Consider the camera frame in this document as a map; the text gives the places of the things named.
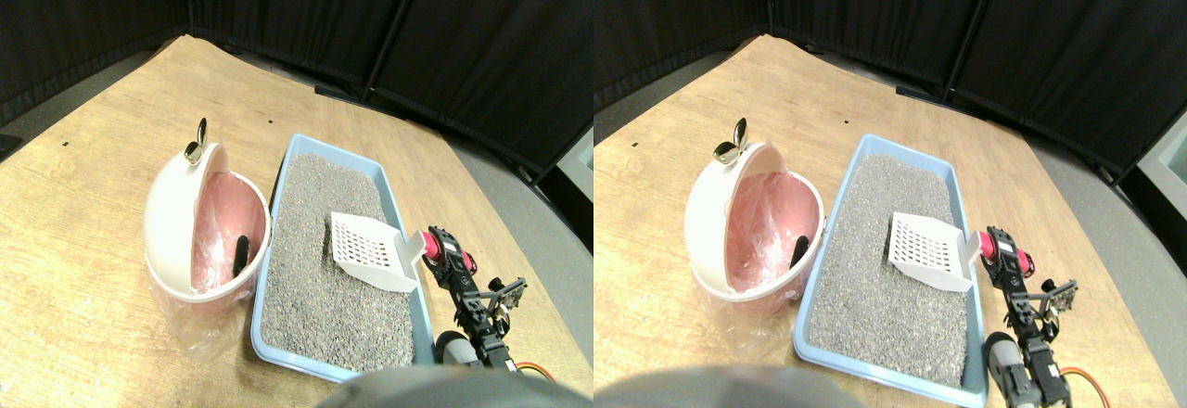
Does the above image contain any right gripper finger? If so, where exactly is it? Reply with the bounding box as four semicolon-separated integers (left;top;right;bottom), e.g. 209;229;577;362
985;227;1020;262
425;227;462;262

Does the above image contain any white scoop with red handle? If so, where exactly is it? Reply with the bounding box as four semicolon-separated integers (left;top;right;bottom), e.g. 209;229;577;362
887;211;1036;294
329;211;479;294

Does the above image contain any blue litter tray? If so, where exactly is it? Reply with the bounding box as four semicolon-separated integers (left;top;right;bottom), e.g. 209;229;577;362
250;134;437;375
793;134;989;408

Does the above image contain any white shelf unit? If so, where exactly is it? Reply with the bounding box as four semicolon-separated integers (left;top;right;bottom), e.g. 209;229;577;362
1136;134;1187;207
561;128;594;198

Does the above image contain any white bin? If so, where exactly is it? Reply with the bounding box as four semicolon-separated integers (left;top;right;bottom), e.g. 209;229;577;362
684;119;826;331
144;119;272;353

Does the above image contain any orange wire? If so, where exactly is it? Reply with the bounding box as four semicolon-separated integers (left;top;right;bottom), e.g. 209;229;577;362
1062;365;1105;408
515;361;558;384

